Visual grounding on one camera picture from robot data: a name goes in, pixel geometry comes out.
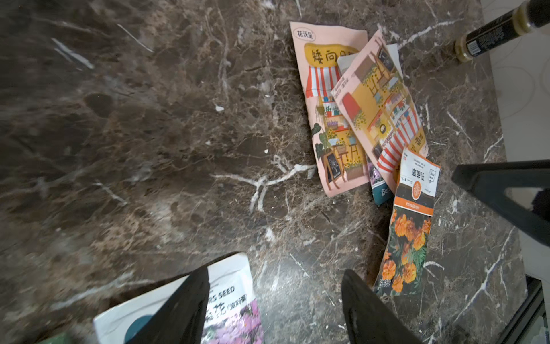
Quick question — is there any black base frame front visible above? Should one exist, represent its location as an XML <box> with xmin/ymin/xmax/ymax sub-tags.
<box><xmin>496</xmin><ymin>276</ymin><xmax>549</xmax><ymax>344</ymax></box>

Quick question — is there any dark spice bottle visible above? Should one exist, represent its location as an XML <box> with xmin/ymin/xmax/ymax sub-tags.
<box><xmin>454</xmin><ymin>0</ymin><xmax>549</xmax><ymax>62</ymax></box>

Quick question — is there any pink cosmos flower seed packet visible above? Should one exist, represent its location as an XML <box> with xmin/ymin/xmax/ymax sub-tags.
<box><xmin>93</xmin><ymin>252</ymin><xmax>264</xmax><ymax>343</ymax></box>

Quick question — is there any pink illustrated sunflower seed packet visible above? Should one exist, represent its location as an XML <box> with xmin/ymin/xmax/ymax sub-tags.
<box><xmin>289</xmin><ymin>21</ymin><xmax>370</xmax><ymax>197</ymax></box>

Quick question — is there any orange marigold seed packet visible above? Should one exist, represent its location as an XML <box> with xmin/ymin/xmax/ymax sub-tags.
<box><xmin>374</xmin><ymin>149</ymin><xmax>441</xmax><ymax>296</ymax></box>

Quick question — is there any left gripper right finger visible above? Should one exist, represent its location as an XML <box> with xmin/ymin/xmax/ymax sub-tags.
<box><xmin>341</xmin><ymin>269</ymin><xmax>421</xmax><ymax>344</ymax></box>

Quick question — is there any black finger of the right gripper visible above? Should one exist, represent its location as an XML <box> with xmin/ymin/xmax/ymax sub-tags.
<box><xmin>452</xmin><ymin>160</ymin><xmax>549</xmax><ymax>247</ymax></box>

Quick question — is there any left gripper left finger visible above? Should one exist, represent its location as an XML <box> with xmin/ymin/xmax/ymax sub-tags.
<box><xmin>130</xmin><ymin>266</ymin><xmax>210</xmax><ymax>344</ymax></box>

